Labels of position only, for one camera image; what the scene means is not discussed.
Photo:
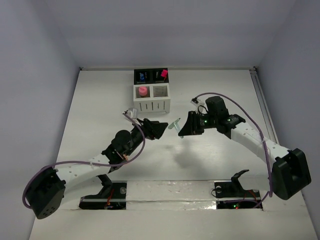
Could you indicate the white slotted container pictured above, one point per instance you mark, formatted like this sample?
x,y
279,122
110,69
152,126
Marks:
x,y
158,99

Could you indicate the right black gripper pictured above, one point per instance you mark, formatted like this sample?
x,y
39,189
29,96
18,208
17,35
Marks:
x,y
191,127

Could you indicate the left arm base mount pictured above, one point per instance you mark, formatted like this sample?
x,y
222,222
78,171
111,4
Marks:
x,y
112,196

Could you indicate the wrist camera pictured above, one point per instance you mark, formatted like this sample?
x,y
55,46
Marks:
x,y
131,113
199,105

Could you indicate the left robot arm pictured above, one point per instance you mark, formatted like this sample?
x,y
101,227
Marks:
x,y
45,191

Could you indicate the aluminium rail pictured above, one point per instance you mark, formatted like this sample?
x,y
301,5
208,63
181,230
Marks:
x,y
258,110

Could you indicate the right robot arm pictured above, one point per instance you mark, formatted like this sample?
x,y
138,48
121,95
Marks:
x,y
287,170

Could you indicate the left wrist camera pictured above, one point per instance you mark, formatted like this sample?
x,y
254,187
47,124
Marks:
x,y
131,113

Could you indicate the black slotted container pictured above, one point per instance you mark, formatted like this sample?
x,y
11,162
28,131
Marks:
x,y
152,76

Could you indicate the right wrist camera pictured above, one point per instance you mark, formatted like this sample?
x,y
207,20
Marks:
x,y
199,105

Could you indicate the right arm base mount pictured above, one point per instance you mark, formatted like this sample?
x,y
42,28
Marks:
x,y
230,195

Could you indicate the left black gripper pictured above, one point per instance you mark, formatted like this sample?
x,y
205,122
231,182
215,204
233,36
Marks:
x,y
147,126

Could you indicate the pink cap black highlighter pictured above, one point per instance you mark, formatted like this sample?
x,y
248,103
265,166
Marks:
x,y
163,74

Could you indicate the green correction tape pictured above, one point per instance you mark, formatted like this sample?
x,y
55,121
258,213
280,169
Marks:
x,y
175,125

